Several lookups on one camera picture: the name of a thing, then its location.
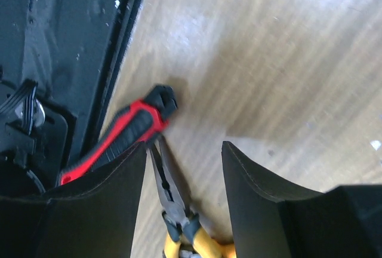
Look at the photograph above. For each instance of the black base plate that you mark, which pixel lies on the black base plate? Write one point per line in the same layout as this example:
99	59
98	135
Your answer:
59	63

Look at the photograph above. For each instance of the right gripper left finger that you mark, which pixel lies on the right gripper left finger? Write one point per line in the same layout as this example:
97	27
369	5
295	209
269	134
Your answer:
92	216

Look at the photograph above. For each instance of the red black utility knife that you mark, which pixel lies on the red black utility knife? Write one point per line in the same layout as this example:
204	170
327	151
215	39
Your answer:
141	121

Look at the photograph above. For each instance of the yellow black cutters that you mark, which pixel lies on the yellow black cutters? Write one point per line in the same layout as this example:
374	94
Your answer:
185	234

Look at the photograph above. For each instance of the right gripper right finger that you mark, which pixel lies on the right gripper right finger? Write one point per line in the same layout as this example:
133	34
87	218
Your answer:
273	217

